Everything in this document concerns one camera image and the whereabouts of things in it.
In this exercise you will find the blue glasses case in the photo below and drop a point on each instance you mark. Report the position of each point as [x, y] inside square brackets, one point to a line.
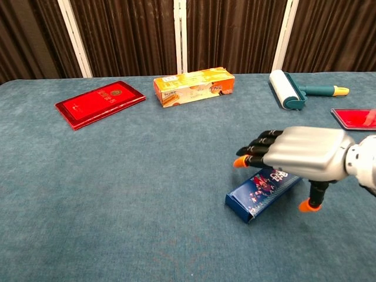
[258, 194]

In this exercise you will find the blue felt table cover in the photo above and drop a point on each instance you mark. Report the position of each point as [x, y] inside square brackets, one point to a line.
[132, 191]

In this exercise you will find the teal lint roller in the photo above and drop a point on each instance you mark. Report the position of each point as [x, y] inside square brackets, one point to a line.
[283, 86]

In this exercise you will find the red card in clear sleeve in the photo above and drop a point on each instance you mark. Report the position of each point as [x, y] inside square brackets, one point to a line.
[358, 119]

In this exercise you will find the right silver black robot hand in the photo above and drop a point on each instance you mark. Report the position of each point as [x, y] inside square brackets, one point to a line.
[311, 152]

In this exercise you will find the red certificate book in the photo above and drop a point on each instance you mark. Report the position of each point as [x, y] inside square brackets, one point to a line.
[97, 102]

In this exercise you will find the dark brown pleated curtain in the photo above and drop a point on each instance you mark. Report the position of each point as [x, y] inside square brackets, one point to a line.
[332, 35]
[232, 35]
[126, 35]
[29, 38]

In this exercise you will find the orange yellow carton box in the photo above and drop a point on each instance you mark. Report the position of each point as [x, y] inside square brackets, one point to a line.
[194, 86]

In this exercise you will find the white partition frame post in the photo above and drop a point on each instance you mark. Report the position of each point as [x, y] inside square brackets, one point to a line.
[179, 35]
[75, 38]
[282, 35]

